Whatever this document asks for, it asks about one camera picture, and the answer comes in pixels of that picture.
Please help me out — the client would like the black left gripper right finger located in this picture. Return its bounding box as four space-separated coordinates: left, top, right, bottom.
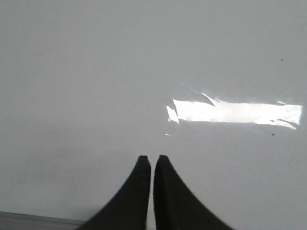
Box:
153 155 231 230

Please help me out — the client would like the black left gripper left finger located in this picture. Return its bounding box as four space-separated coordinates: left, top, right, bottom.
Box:
80 155 151 230

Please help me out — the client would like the white whiteboard with aluminium frame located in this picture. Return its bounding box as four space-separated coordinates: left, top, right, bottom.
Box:
0 0 307 230

